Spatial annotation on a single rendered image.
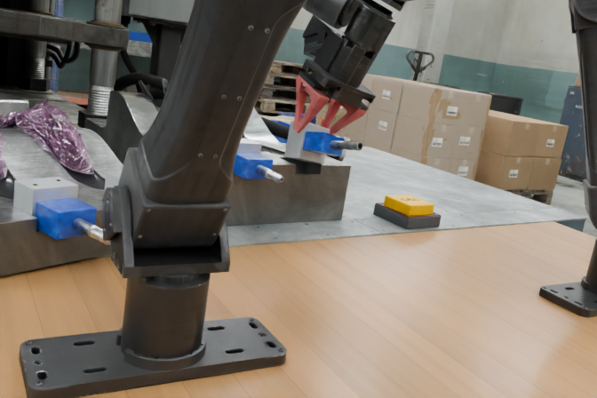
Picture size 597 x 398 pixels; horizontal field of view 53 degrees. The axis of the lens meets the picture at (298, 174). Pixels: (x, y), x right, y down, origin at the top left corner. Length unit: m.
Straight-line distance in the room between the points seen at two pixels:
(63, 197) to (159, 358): 0.25
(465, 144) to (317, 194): 4.05
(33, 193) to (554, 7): 9.06
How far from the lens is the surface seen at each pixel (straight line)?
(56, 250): 0.67
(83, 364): 0.49
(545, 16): 9.56
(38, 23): 1.54
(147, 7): 1.68
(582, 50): 0.83
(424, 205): 1.02
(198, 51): 0.38
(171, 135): 0.41
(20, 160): 0.80
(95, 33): 1.49
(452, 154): 4.87
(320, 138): 0.86
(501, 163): 5.40
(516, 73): 9.72
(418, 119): 4.73
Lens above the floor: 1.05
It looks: 12 degrees down
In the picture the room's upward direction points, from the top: 9 degrees clockwise
